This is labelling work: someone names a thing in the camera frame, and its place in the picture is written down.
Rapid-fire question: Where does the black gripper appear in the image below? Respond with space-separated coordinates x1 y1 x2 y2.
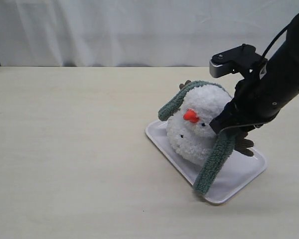
209 74 289 135

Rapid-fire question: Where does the green fleece scarf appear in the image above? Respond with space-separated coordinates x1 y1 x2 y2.
158 80 237 196

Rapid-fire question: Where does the white plush snowman toy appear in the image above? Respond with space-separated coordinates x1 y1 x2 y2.
158 81 232 166

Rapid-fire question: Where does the white rectangular plastic tray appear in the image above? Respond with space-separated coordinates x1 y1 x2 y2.
145 120 267 205

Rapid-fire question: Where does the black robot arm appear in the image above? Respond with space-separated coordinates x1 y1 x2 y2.
209 13 299 134

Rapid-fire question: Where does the white curtain backdrop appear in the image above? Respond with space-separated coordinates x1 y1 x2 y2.
0 0 299 67

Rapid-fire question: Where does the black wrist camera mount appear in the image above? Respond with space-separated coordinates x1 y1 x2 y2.
209 43 268 78

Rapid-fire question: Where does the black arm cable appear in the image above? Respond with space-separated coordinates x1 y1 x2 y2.
261 23 294 59

